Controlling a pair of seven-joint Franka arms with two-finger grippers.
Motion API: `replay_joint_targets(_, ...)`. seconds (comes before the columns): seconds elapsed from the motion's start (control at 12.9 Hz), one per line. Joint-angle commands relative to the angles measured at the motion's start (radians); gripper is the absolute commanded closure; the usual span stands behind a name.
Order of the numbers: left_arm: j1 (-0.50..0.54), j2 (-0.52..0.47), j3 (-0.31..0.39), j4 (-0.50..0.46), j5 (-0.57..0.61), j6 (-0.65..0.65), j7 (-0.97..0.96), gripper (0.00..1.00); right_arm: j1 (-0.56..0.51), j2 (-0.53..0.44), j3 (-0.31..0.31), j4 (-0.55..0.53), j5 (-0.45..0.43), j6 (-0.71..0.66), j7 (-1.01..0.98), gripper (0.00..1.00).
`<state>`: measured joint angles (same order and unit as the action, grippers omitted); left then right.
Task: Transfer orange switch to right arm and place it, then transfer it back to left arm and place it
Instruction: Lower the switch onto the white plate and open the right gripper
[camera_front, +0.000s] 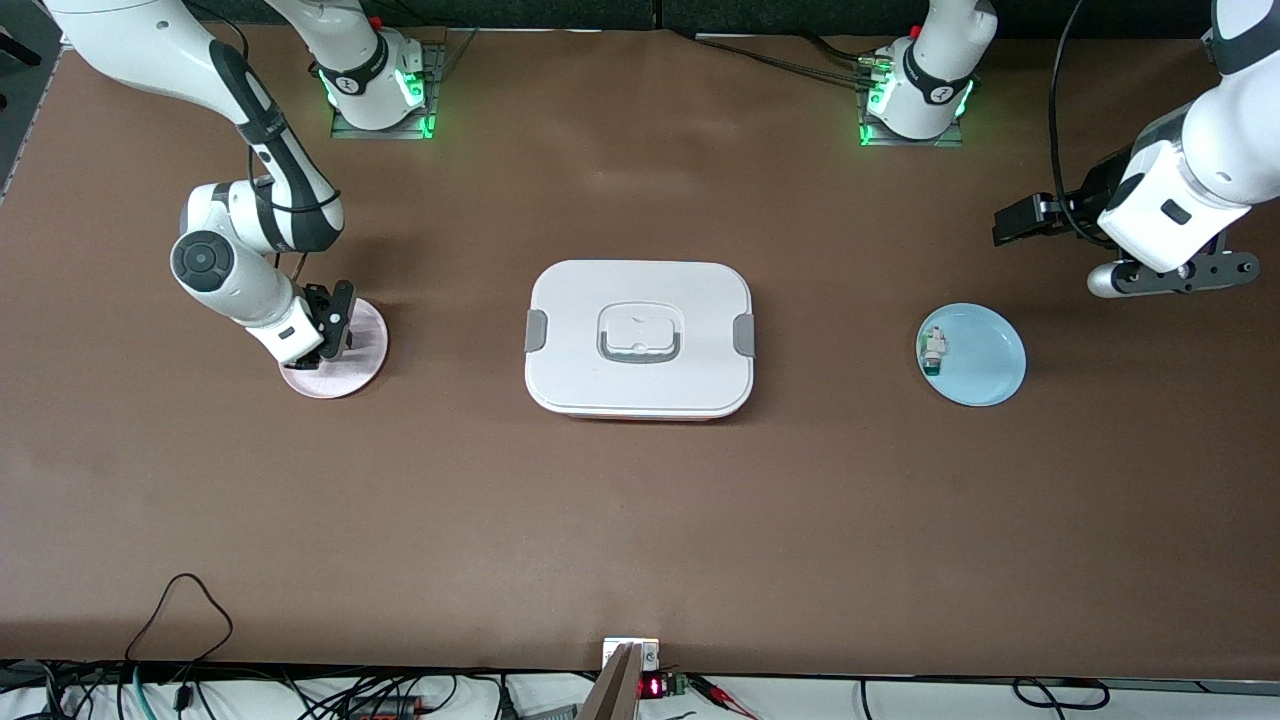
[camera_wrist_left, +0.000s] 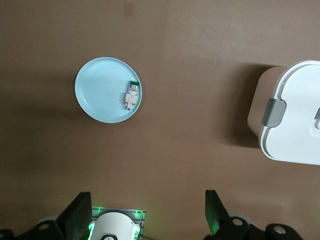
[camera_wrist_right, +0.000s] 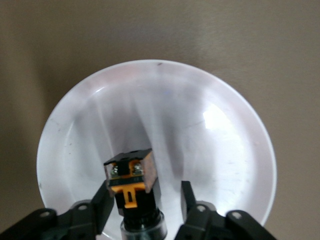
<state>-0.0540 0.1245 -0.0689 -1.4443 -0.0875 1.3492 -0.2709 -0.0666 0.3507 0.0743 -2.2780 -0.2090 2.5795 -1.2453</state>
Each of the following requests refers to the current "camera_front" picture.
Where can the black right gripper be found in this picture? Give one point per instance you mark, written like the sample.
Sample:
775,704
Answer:
324,311

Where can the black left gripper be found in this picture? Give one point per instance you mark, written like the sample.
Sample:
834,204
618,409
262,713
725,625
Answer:
1097,188

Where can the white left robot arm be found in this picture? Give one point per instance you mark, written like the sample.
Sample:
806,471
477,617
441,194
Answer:
1190,170

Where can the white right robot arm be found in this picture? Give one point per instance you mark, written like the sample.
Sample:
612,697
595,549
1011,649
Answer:
130,45

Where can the pink round plate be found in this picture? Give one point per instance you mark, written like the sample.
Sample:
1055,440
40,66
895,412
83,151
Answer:
365,345

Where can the light blue round plate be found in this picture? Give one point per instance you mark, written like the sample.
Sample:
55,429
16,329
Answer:
985,355

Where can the white lidded container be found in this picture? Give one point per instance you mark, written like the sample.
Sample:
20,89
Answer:
640,340

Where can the orange connector block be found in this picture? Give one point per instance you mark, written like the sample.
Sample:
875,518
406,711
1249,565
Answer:
385,712

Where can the aluminium profile bar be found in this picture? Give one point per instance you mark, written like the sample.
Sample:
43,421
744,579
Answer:
615,690

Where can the red digit display board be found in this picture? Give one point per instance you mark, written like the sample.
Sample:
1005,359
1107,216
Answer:
652,687

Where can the red clip lead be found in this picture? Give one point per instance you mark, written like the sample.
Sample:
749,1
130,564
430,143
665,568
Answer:
725,697

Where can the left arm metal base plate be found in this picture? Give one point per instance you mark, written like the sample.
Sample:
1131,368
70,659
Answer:
950,140

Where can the white and green switch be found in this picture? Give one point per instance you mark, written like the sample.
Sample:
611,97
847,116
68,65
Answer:
934,350

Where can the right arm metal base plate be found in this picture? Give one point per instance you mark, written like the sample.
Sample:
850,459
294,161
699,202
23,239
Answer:
435,70

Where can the white metal bracket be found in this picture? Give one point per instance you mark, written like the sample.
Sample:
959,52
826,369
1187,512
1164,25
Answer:
650,655

